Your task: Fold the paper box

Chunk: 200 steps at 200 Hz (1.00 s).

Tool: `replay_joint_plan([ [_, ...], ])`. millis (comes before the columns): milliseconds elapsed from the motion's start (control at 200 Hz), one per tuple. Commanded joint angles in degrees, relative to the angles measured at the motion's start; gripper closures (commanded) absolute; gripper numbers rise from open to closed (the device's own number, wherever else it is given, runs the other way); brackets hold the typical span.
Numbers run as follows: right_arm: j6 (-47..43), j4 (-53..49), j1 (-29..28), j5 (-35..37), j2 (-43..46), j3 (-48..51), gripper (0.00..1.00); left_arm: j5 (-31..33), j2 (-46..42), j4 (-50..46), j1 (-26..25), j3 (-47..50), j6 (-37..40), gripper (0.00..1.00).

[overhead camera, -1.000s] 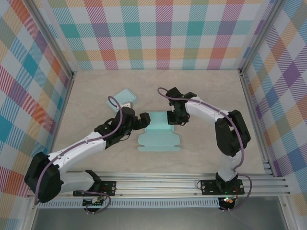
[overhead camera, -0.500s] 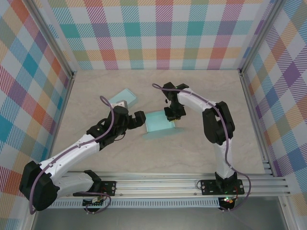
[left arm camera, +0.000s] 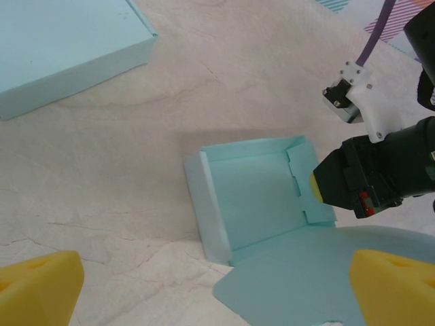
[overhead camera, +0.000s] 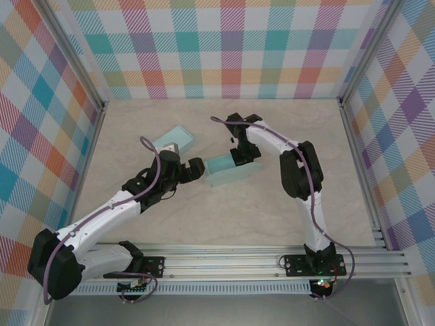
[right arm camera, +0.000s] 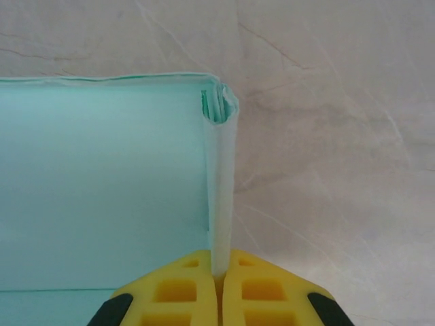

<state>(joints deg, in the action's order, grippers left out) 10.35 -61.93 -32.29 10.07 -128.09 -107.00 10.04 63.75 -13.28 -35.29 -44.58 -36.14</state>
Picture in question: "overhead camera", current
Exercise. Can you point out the aluminium side rail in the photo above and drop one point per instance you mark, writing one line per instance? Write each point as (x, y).
(89, 153)
(353, 142)

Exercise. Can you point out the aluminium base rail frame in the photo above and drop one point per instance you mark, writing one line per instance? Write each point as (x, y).
(221, 261)

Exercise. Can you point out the light blue round-flap paper box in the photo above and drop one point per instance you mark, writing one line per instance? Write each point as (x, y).
(176, 137)

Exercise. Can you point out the small lit circuit board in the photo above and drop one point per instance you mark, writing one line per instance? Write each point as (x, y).
(323, 283)

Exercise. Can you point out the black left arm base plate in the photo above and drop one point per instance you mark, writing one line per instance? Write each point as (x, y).
(156, 266)

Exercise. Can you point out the light blue slotted paper box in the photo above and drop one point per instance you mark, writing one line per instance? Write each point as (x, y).
(221, 169)

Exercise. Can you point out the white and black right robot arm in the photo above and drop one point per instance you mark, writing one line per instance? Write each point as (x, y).
(265, 139)

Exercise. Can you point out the small green circuit board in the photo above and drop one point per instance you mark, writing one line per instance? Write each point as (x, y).
(134, 288)

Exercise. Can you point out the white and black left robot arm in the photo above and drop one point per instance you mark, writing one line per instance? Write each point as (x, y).
(102, 217)

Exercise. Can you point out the aluminium corner post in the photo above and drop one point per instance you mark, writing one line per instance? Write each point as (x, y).
(74, 57)
(373, 51)

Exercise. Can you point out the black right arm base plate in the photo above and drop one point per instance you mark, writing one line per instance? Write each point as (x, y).
(295, 265)

